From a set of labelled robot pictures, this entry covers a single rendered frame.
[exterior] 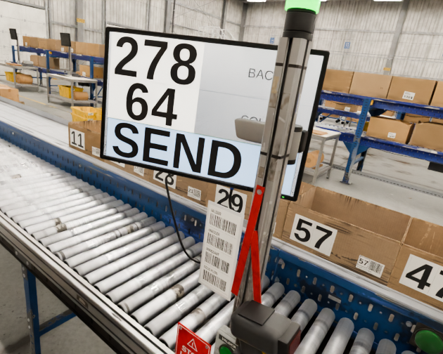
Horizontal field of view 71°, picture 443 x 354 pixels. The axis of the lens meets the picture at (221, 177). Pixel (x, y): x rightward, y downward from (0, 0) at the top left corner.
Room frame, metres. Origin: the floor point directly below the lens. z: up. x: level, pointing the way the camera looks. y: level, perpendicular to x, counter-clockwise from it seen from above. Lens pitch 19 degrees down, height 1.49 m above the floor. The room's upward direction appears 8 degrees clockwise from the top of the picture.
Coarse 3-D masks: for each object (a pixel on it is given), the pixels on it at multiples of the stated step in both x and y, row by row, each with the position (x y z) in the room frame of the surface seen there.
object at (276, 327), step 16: (256, 304) 0.48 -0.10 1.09; (240, 320) 0.45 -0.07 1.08; (256, 320) 0.44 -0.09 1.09; (272, 320) 0.44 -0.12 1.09; (288, 320) 0.45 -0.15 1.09; (240, 336) 0.44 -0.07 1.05; (256, 336) 0.42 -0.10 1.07; (272, 336) 0.41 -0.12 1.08; (288, 336) 0.41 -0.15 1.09; (240, 352) 0.46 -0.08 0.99; (256, 352) 0.44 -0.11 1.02; (272, 352) 0.41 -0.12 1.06; (288, 352) 0.40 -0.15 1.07
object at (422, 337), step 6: (426, 330) 0.76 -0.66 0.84; (420, 336) 0.75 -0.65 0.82; (426, 336) 0.75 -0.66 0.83; (432, 336) 0.74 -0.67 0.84; (438, 336) 0.74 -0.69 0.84; (420, 342) 0.75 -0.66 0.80; (426, 342) 0.74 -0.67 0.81; (432, 342) 0.74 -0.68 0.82; (438, 342) 0.73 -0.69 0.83; (420, 348) 0.75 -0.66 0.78; (426, 348) 0.74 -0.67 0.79; (432, 348) 0.73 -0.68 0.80; (438, 348) 0.73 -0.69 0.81
